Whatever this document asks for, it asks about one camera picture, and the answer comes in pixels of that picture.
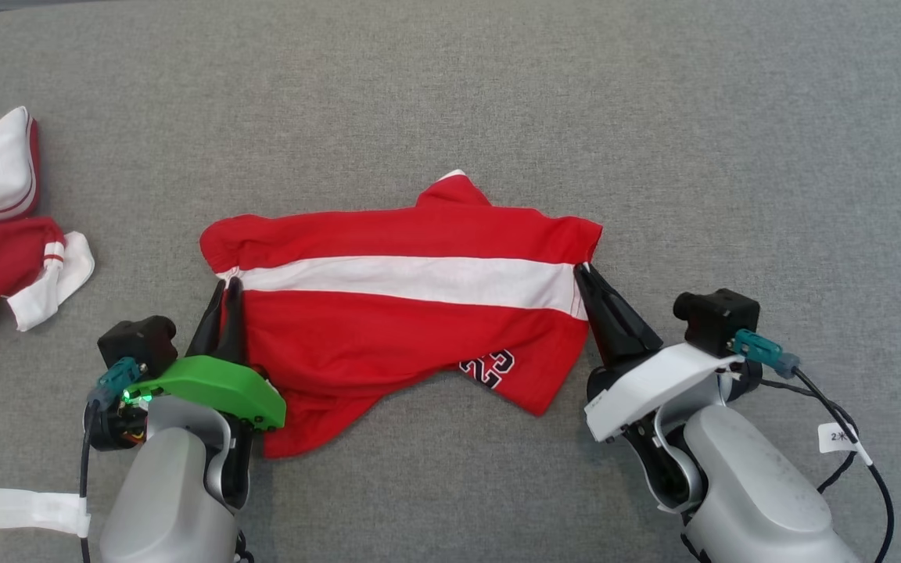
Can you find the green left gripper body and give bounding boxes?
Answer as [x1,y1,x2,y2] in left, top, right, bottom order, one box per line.
[124,356,287,431]

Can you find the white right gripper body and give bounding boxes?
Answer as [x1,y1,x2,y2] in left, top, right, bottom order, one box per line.
[585,342,745,443]

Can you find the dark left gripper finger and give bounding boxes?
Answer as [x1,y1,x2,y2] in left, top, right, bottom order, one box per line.
[216,276,246,367]
[186,279,226,360]

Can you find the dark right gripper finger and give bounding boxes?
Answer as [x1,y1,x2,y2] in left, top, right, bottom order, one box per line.
[585,264,664,357]
[574,266,636,370]

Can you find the red jersey with white stripe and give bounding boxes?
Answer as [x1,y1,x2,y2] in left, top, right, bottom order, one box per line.
[200,170,604,459]

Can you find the white tape strip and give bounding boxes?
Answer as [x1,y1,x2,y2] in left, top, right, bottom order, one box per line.
[0,486,92,539]

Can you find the grey fabric sofa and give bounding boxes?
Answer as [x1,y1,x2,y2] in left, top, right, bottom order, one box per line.
[0,0,901,563]

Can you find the teal cable connector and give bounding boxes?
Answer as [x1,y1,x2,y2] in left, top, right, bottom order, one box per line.
[89,357,142,407]
[732,328,800,378]

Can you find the thin black cable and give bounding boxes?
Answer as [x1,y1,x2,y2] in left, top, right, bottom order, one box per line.
[763,368,896,563]
[77,403,99,521]

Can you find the small white cable tag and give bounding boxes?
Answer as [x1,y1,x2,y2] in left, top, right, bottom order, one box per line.
[818,422,862,456]

